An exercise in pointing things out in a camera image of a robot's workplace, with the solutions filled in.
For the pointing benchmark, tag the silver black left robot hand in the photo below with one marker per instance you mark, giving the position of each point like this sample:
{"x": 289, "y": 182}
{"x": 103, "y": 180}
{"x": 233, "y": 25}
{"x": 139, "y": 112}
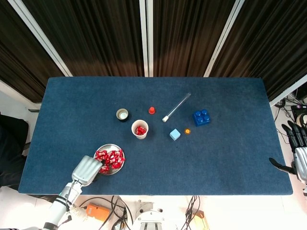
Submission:
{"x": 85, "y": 170}

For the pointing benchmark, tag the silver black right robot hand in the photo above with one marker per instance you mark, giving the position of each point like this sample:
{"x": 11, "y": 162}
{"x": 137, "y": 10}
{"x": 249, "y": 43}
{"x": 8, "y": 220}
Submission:
{"x": 301, "y": 164}

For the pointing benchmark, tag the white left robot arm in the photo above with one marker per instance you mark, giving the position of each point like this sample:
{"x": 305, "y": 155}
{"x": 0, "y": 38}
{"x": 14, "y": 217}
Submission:
{"x": 60, "y": 210}

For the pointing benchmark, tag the silver metal plate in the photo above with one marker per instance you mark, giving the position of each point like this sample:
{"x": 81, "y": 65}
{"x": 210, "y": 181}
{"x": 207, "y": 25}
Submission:
{"x": 108, "y": 146}

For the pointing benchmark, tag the white paper cup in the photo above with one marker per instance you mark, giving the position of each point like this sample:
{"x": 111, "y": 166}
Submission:
{"x": 144, "y": 137}

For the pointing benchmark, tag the white sneaker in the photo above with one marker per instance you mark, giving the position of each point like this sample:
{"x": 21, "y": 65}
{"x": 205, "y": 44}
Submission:
{"x": 79, "y": 212}

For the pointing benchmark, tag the orange electronic device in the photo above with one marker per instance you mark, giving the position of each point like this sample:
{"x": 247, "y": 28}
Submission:
{"x": 98, "y": 212}

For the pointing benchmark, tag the beige round object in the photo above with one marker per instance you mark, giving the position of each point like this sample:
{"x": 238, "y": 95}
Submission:
{"x": 302, "y": 118}

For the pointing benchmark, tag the black electronic device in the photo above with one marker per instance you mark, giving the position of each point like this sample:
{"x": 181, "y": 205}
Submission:
{"x": 297, "y": 110}

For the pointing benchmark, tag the person in black clothes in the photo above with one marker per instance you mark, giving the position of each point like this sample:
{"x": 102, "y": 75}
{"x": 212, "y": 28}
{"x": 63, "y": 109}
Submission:
{"x": 9, "y": 148}

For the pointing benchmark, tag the white robot torso base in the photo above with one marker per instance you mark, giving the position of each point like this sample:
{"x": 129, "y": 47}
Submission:
{"x": 148, "y": 218}

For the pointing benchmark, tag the blue table cloth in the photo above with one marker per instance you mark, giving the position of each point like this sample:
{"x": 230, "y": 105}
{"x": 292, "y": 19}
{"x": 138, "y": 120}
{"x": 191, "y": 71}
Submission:
{"x": 168, "y": 167}

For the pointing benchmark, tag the small red plastic cap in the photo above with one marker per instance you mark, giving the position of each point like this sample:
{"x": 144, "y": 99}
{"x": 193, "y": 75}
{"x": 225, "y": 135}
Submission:
{"x": 151, "y": 110}

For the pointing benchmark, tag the glass test tube white stopper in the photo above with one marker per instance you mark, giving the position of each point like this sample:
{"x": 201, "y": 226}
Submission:
{"x": 165, "y": 118}

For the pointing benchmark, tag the light blue cube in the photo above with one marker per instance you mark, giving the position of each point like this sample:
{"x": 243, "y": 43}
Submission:
{"x": 175, "y": 134}

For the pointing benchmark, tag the orange round disc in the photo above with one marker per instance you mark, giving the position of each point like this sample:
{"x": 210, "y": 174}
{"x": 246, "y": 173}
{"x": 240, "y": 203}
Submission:
{"x": 187, "y": 131}

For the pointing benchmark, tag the blue building block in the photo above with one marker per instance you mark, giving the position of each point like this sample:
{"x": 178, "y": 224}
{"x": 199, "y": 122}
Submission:
{"x": 201, "y": 118}

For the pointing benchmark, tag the tan wooden block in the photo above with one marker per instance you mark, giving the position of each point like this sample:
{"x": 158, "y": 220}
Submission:
{"x": 201, "y": 221}

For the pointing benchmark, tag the dark brown curtain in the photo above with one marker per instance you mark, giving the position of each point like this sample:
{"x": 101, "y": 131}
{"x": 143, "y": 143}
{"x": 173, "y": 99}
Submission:
{"x": 275, "y": 36}
{"x": 187, "y": 36}
{"x": 96, "y": 36}
{"x": 14, "y": 48}

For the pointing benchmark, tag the white partition frame post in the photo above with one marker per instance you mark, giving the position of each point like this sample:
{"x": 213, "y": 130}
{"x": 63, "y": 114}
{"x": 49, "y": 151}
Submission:
{"x": 150, "y": 48}
{"x": 48, "y": 48}
{"x": 287, "y": 92}
{"x": 223, "y": 38}
{"x": 143, "y": 48}

